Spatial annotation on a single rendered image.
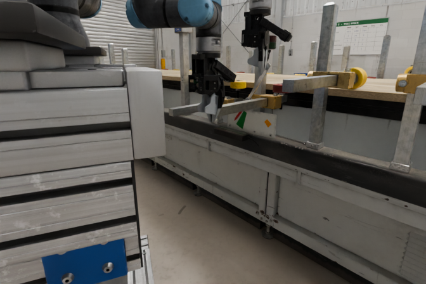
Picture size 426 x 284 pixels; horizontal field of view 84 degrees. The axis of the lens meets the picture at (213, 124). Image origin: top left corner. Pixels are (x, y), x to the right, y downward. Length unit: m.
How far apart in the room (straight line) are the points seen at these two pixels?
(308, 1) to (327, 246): 7.95
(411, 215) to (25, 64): 0.95
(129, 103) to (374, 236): 1.18
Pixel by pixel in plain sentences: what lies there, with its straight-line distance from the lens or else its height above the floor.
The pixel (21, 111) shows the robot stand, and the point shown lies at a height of 0.96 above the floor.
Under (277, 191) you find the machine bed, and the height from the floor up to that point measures 0.31.
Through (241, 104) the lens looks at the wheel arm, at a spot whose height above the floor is 0.86.
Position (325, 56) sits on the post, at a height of 1.02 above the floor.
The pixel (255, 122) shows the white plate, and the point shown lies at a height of 0.75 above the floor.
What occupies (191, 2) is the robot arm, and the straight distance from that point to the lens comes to 0.60.
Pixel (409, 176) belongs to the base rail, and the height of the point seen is 0.70.
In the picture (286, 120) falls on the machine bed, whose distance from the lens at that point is 1.20.
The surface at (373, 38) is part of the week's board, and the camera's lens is 8.09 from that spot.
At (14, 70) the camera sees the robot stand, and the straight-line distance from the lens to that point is 0.25.
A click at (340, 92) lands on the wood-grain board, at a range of 1.04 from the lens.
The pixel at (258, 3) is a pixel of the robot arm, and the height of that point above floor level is 1.18.
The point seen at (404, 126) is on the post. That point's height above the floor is 0.83.
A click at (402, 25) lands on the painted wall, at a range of 8.08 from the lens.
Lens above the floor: 1.00
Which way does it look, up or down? 15 degrees down
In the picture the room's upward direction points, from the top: straight up
